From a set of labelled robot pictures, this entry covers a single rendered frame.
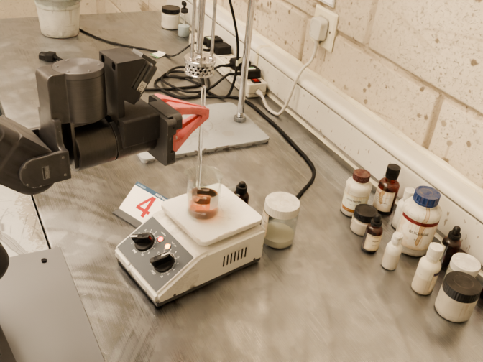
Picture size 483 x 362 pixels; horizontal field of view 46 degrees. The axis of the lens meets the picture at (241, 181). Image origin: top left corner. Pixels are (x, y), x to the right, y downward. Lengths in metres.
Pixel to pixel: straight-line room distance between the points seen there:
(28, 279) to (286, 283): 0.38
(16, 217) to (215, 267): 0.37
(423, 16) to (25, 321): 0.82
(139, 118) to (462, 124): 0.59
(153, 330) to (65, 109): 0.33
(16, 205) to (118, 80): 0.46
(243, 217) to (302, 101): 0.54
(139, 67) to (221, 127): 0.64
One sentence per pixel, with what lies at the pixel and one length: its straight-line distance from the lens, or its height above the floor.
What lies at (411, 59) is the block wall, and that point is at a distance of 1.13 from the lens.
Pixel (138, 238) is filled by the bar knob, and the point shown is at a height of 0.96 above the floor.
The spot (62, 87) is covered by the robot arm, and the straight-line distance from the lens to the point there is 0.65.
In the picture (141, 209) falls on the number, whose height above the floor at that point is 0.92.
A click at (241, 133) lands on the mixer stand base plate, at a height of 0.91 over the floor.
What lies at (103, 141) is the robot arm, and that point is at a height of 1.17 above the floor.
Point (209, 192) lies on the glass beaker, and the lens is 0.83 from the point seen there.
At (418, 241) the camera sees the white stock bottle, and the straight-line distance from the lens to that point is 1.01.
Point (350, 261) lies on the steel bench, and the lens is 0.98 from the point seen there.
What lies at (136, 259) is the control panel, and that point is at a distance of 0.87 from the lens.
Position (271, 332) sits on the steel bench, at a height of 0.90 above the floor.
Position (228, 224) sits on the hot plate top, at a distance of 0.86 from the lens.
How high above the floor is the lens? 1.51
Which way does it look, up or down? 33 degrees down
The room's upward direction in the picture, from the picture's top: 6 degrees clockwise
